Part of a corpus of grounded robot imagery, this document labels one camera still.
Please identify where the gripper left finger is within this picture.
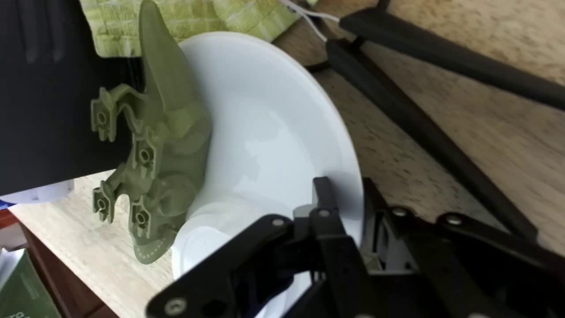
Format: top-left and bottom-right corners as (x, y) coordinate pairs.
(146, 177), (373, 318)

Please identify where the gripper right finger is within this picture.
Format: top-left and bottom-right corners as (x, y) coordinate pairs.
(362, 178), (565, 318)

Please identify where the white plate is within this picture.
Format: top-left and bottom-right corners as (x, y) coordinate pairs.
(171, 31), (365, 318)

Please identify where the black stand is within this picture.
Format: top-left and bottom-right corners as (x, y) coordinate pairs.
(305, 0), (565, 243)

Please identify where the green toy dinosaur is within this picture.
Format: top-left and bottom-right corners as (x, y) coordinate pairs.
(90, 0), (213, 265)

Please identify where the green book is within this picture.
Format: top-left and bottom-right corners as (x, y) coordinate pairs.
(0, 250), (62, 318)

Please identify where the green checked cloth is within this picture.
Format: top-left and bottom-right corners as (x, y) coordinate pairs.
(79, 0), (319, 58)

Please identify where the large black box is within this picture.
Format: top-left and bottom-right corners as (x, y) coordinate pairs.
(0, 0), (146, 197)

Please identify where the white cable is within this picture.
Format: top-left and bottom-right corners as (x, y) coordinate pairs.
(279, 0), (341, 43)

